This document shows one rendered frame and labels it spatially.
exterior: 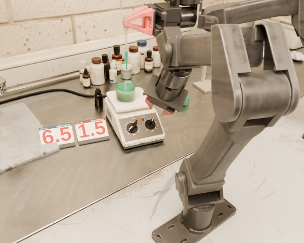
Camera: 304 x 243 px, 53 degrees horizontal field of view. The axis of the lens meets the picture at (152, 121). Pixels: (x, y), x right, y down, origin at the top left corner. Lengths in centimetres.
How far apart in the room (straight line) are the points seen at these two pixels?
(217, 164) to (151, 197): 27
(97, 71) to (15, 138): 41
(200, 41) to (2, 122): 70
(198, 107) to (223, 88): 70
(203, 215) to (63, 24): 91
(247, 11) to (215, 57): 49
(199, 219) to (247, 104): 33
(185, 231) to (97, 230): 18
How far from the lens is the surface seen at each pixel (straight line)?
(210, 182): 58
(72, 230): 69
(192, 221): 65
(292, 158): 95
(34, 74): 123
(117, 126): 88
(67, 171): 82
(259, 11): 89
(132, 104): 90
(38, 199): 76
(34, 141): 92
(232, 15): 88
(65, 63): 126
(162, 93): 72
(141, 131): 87
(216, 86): 41
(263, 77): 40
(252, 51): 45
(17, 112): 107
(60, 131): 91
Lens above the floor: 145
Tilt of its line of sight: 34 degrees down
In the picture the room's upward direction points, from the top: 3 degrees clockwise
